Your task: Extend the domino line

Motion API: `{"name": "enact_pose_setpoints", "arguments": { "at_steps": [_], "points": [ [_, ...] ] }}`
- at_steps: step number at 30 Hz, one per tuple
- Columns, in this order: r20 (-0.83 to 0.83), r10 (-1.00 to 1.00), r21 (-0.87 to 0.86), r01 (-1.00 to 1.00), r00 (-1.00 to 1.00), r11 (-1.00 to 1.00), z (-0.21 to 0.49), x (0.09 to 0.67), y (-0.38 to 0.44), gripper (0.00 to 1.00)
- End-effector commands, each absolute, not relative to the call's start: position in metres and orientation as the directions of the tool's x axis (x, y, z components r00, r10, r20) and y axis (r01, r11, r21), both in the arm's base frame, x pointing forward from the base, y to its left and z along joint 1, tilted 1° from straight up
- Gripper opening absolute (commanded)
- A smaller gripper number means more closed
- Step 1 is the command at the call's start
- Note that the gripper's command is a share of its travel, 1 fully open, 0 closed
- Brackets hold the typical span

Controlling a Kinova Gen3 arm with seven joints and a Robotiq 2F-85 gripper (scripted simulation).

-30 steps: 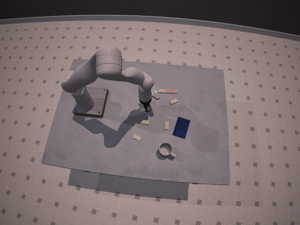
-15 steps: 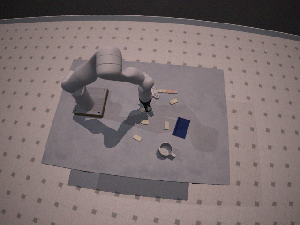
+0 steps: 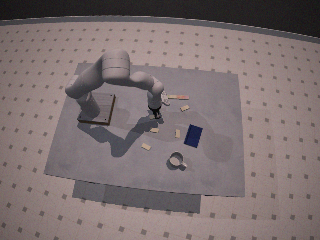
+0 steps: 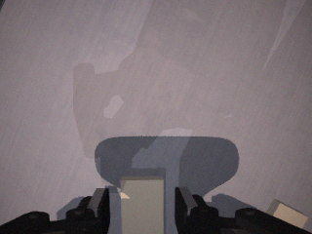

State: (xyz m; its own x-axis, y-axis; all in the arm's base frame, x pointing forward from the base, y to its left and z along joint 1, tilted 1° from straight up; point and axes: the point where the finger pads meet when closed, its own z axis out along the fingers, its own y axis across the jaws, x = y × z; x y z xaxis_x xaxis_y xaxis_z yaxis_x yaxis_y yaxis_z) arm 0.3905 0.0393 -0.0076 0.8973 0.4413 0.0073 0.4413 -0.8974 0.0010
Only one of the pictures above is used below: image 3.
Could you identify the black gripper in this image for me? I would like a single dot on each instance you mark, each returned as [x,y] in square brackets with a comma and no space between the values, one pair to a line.
[156,112]

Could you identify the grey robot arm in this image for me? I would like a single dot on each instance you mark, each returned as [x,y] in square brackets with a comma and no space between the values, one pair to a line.
[116,71]

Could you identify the grey cup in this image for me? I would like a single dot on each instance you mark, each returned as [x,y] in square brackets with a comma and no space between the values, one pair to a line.
[176,158]

